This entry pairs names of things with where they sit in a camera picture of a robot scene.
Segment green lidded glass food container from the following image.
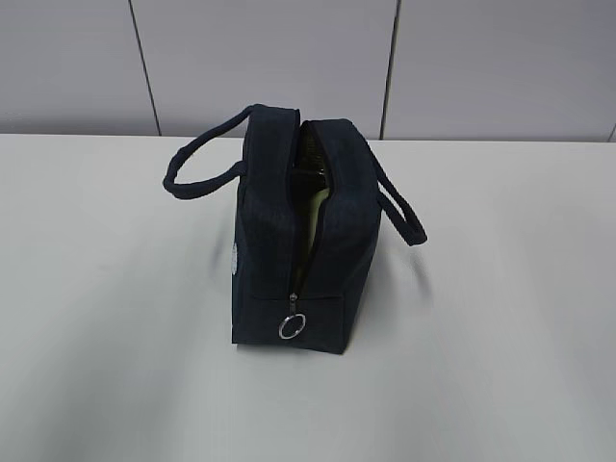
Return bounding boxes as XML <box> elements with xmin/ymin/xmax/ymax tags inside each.
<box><xmin>294</xmin><ymin>187</ymin><xmax>330</xmax><ymax>294</ymax></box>

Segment dark navy fabric lunch bag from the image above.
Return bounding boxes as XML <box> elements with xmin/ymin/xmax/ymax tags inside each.
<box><xmin>163</xmin><ymin>104</ymin><xmax>427</xmax><ymax>354</ymax></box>

